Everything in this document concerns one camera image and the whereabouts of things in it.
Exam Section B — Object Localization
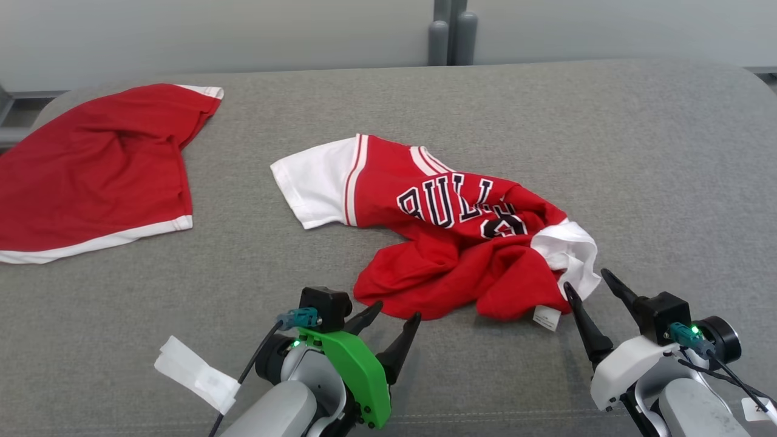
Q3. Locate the grey partition column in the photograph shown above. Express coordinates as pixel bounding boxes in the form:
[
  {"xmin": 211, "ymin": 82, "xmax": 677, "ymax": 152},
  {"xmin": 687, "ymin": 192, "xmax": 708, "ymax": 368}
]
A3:
[{"xmin": 433, "ymin": 0, "xmax": 469, "ymax": 25}]

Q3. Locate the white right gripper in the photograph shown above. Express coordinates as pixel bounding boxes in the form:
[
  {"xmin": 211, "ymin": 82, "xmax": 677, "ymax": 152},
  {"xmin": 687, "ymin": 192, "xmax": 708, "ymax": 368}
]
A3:
[{"xmin": 563, "ymin": 268, "xmax": 680, "ymax": 412}]

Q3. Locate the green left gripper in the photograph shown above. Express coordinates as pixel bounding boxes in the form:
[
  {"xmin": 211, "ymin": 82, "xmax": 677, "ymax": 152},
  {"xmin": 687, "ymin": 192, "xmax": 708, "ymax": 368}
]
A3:
[{"xmin": 296, "ymin": 302, "xmax": 422, "ymax": 430}]

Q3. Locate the red shorts white trim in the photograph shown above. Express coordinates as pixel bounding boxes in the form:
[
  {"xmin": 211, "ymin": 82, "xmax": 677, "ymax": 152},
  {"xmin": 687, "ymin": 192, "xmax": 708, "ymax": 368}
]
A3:
[{"xmin": 0, "ymin": 83, "xmax": 224, "ymax": 265}]

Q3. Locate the grey metal frame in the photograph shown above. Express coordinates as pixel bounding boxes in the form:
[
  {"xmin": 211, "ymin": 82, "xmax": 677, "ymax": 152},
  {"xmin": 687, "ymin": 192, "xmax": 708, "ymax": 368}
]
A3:
[{"xmin": 0, "ymin": 85, "xmax": 67, "ymax": 149}]

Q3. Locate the grey round partition post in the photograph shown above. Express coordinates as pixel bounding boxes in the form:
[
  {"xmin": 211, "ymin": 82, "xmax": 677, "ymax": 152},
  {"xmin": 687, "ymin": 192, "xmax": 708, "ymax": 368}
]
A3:
[
  {"xmin": 454, "ymin": 11, "xmax": 478, "ymax": 66},
  {"xmin": 428, "ymin": 20, "xmax": 450, "ymax": 66}
]

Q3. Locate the right camera cable teal plug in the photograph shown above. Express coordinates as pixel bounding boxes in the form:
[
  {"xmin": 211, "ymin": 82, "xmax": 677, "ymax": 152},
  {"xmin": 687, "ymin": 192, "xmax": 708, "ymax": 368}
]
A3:
[{"xmin": 670, "ymin": 323, "xmax": 777, "ymax": 425}]

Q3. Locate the white paper tag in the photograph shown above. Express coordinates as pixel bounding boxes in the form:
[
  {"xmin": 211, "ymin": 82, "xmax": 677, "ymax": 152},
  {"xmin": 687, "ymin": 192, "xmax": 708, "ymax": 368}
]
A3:
[{"xmin": 741, "ymin": 397, "xmax": 777, "ymax": 423}]

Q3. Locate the left camera cable teal plug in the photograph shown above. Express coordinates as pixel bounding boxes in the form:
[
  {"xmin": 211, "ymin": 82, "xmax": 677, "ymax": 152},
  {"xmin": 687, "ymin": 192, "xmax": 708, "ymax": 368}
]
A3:
[{"xmin": 208, "ymin": 308, "xmax": 321, "ymax": 437}]

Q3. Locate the grey metal floor rail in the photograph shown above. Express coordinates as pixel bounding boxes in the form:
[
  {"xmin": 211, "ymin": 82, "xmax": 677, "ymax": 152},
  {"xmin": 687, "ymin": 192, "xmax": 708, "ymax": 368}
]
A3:
[{"xmin": 747, "ymin": 66, "xmax": 777, "ymax": 92}]

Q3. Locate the camera cable teal plug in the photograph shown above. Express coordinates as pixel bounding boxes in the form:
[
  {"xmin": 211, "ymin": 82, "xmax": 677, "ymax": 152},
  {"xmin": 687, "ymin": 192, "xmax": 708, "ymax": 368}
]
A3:
[
  {"xmin": 670, "ymin": 323, "xmax": 777, "ymax": 425},
  {"xmin": 208, "ymin": 308, "xmax": 321, "ymax": 437}
]

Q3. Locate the red Bulls jersey shirt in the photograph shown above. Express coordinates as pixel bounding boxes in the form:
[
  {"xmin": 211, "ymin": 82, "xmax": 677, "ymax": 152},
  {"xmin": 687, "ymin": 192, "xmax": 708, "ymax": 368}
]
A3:
[{"xmin": 270, "ymin": 134, "xmax": 602, "ymax": 333}]

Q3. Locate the white tape label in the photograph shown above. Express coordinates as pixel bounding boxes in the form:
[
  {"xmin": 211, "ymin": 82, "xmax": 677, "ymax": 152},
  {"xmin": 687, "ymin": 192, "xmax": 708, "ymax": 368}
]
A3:
[{"xmin": 154, "ymin": 336, "xmax": 241, "ymax": 416}]

